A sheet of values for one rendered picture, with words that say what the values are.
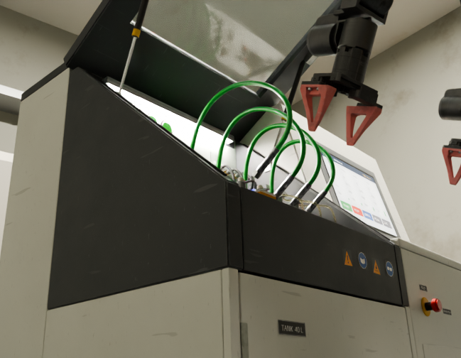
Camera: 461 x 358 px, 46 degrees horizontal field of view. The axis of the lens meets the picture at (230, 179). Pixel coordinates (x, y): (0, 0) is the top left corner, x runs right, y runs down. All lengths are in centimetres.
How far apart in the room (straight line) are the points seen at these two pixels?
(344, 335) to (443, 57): 359
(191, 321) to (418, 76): 389
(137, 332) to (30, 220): 58
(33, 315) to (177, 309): 51
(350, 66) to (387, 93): 385
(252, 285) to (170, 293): 16
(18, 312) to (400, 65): 391
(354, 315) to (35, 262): 79
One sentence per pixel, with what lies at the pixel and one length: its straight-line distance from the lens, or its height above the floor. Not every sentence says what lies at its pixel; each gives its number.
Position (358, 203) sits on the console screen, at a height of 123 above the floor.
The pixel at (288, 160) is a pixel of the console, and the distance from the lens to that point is 183.
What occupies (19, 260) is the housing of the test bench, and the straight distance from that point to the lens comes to 155.
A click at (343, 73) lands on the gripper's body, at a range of 94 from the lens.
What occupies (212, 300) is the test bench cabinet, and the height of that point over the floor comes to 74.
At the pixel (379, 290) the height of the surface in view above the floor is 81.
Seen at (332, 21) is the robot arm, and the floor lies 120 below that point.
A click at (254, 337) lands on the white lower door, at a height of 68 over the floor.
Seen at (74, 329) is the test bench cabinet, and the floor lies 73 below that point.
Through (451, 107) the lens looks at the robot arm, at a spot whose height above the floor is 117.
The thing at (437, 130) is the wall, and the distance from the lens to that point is 440.
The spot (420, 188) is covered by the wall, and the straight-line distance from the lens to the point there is 434.
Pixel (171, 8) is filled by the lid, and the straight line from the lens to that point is 162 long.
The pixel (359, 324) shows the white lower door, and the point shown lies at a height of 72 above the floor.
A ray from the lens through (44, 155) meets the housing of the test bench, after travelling 158.
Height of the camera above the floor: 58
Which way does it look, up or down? 22 degrees up
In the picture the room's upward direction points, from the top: 2 degrees counter-clockwise
